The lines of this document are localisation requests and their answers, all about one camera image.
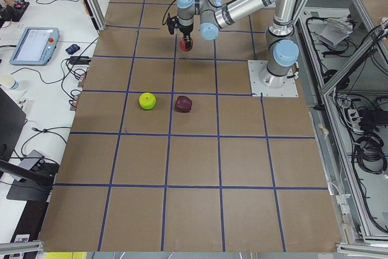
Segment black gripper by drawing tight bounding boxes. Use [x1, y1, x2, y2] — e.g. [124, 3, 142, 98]
[179, 24, 193, 50]

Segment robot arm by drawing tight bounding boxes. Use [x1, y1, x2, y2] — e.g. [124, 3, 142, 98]
[165, 0, 307, 89]

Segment paper cup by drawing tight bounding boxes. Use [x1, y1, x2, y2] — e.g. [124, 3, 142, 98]
[0, 74, 19, 90]

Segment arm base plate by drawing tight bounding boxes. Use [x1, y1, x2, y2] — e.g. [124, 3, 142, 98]
[248, 60, 299, 98]

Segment green apple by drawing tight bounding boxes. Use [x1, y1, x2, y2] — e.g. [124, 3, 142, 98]
[138, 92, 156, 110]

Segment coiled black cables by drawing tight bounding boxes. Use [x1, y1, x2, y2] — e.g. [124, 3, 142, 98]
[351, 136, 387, 175]

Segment black monitor stand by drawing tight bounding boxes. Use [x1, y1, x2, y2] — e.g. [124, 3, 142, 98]
[1, 90, 59, 201]

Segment left teach pendant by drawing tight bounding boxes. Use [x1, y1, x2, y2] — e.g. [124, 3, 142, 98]
[9, 27, 59, 66]

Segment red yellow apple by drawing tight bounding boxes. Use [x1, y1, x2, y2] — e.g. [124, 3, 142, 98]
[179, 38, 193, 52]

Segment dark red apple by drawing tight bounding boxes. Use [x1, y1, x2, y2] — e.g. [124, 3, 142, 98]
[175, 95, 193, 113]

